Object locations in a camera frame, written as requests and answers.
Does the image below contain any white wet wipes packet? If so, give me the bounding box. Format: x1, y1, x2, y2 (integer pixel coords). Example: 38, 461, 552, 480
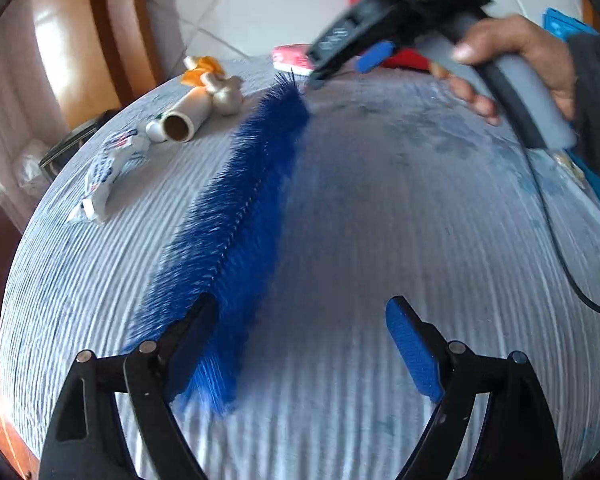
67, 130, 152, 225

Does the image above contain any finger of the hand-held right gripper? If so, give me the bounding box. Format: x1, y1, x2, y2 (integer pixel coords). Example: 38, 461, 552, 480
357, 41, 397, 75
307, 0, 406, 93

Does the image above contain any clear plastic bag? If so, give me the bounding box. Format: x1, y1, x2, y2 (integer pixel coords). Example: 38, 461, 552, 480
12, 152, 52, 197

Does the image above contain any white roll with cardboard core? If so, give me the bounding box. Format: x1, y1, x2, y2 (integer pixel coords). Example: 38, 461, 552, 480
161, 86, 216, 144

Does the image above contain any person's right forearm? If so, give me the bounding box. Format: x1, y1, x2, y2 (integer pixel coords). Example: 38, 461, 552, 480
565, 32, 600, 192

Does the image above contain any blue bristle brush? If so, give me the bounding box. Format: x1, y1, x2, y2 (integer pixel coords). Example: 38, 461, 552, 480
122, 71, 313, 417

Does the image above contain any red object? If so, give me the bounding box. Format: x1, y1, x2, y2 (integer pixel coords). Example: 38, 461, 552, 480
347, 0, 432, 69

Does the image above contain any red and white packet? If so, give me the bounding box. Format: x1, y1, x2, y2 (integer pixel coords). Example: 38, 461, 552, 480
272, 44, 317, 77

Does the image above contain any black box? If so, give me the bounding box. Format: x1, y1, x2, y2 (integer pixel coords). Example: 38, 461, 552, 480
39, 110, 119, 181

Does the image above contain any white pill bottle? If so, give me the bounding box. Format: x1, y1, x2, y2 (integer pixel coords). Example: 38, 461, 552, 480
145, 119, 169, 144

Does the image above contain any blue packet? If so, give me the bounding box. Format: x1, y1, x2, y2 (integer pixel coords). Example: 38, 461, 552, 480
542, 7, 600, 41

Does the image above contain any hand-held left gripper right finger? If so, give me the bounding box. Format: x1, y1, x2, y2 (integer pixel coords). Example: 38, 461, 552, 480
385, 296, 566, 480

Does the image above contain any wooden cabinet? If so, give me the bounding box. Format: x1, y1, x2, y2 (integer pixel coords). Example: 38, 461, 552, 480
27, 0, 167, 132

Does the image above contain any orange wrapper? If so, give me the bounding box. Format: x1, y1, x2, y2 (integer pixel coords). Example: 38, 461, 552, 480
181, 56, 226, 89

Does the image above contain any grey striped cloth desktop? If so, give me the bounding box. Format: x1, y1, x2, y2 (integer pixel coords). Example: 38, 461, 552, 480
0, 57, 600, 480

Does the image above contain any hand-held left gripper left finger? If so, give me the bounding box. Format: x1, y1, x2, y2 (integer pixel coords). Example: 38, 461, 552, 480
40, 293, 219, 480

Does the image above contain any person's right hand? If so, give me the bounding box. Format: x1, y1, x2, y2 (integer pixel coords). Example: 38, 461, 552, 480
432, 14, 579, 127

